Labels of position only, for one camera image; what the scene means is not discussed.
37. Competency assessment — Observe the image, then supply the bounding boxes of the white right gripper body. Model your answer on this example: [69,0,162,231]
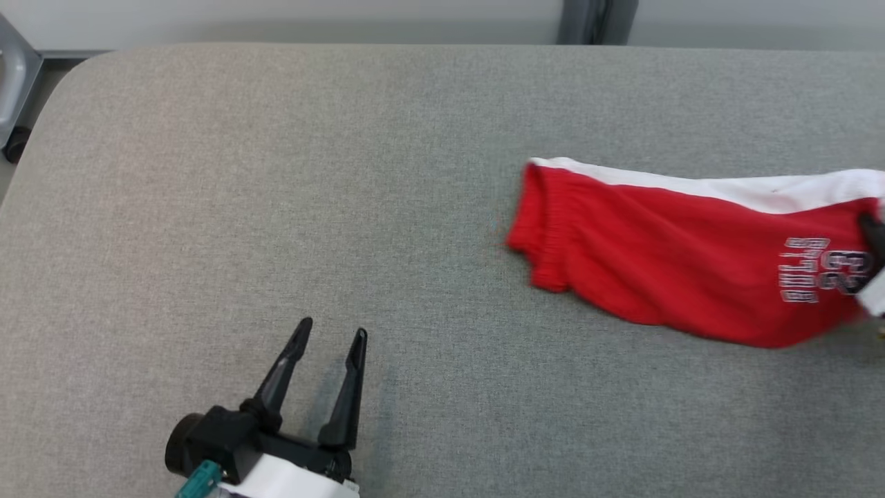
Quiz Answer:
[857,266,885,318]

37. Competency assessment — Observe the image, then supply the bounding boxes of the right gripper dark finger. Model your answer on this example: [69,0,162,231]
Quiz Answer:
[858,212,885,275]

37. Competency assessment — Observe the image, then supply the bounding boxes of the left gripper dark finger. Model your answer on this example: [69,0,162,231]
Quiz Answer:
[317,329,369,452]
[241,317,314,430]

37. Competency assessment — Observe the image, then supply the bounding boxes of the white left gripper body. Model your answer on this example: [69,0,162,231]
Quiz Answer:
[221,434,361,498]

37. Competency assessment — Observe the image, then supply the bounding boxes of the red shorts with white stripe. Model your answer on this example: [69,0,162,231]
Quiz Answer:
[506,157,885,349]

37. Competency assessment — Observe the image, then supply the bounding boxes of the black cable with teal plug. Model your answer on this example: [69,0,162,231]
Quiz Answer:
[174,461,223,498]

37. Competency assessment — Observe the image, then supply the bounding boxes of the dark grey metal post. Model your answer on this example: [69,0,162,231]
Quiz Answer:
[559,0,639,46]

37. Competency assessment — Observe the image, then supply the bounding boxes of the grey cart frame with wheel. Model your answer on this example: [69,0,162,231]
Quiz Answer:
[0,14,44,165]

